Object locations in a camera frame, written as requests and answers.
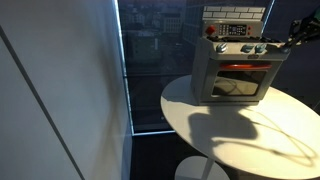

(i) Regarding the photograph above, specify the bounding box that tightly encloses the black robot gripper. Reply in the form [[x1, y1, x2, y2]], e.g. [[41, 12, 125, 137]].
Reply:
[[284, 9, 320, 49]]

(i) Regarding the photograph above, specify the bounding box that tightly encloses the blue stove knob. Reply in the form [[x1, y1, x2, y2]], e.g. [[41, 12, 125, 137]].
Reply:
[[216, 43, 227, 53], [255, 44, 266, 53], [241, 44, 254, 53], [281, 47, 290, 54]]

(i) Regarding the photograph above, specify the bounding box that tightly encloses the grey toy stove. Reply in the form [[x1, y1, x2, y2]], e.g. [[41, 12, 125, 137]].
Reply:
[[191, 6, 288, 105]]

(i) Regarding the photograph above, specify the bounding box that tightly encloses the red dial on backsplash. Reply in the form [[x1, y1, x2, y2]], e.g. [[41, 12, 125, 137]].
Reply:
[[205, 25, 216, 35]]

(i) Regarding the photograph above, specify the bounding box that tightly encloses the white round table base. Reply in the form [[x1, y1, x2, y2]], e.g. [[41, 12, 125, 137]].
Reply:
[[174, 156, 230, 180]]

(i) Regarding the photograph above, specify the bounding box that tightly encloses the red oven door handle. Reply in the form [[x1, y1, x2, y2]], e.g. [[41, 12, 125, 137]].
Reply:
[[219, 64, 272, 70]]

